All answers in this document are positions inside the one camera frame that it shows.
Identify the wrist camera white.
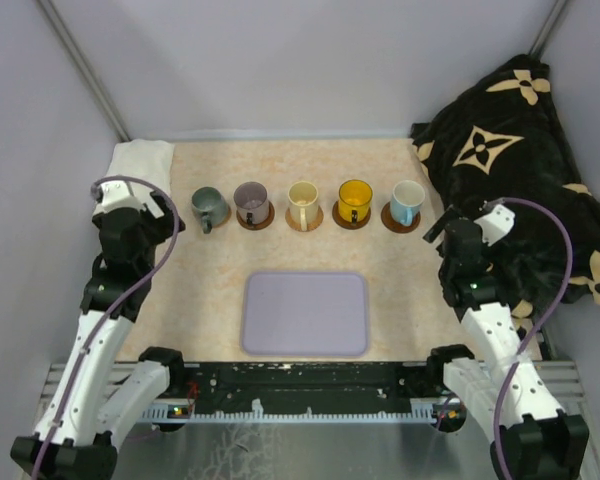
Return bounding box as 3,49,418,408
91,180,145,216
473,199,515,247

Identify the black floral blanket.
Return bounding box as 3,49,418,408
410,55,600,319

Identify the woven rattan coaster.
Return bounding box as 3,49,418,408
212,210,232,230
285,206,324,233

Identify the amber yellow glass mug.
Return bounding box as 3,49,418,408
338,179,373,224

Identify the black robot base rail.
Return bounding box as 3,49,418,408
141,362,467,433

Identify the lavender plastic tray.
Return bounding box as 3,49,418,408
241,271,370,358

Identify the cream yellow mug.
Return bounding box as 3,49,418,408
288,181,319,231

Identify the white mug blue handle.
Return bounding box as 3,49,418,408
390,180,426,227

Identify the grey green mug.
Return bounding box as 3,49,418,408
191,186,230,234

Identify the dark wooden coaster back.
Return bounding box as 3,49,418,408
381,202,421,234

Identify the smoky purple glass mug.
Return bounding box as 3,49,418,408
233,181,269,226

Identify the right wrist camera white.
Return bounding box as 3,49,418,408
473,199,515,247

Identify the white folded cloth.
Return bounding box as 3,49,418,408
105,139,175,195

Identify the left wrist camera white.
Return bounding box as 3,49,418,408
91,180,145,216

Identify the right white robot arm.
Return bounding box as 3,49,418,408
423,201,590,479

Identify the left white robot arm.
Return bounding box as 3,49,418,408
10,188,188,479

